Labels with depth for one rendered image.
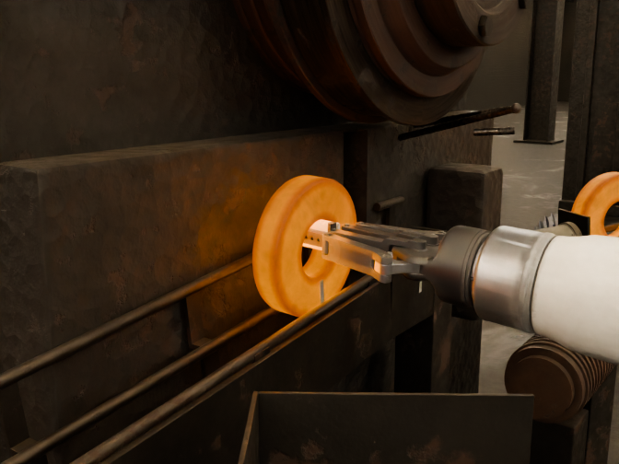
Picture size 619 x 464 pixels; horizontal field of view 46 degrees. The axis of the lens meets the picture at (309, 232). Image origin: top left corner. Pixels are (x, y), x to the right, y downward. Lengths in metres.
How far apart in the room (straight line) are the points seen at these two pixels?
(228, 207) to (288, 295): 0.12
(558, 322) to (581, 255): 0.06
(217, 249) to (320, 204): 0.12
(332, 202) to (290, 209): 0.07
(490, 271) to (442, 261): 0.05
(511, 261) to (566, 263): 0.05
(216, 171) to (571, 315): 0.38
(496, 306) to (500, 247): 0.05
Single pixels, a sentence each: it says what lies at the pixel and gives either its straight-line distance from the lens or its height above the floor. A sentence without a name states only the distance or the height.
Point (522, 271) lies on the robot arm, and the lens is 0.63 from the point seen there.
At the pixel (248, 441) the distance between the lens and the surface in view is 0.48.
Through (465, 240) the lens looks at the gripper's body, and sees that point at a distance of 0.67.
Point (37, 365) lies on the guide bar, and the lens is 0.64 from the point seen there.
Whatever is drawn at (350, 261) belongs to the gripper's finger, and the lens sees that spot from 0.70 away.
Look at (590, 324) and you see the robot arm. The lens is 0.62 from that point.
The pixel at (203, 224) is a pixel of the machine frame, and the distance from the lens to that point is 0.76.
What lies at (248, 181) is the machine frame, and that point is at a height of 0.83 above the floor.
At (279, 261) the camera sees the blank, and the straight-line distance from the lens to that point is 0.72.
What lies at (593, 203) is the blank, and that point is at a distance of 1.26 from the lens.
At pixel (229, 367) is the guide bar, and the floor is 0.68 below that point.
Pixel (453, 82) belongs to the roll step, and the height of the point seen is 0.93.
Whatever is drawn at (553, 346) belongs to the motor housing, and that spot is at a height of 0.53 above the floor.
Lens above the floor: 0.95
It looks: 13 degrees down
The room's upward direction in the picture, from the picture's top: straight up
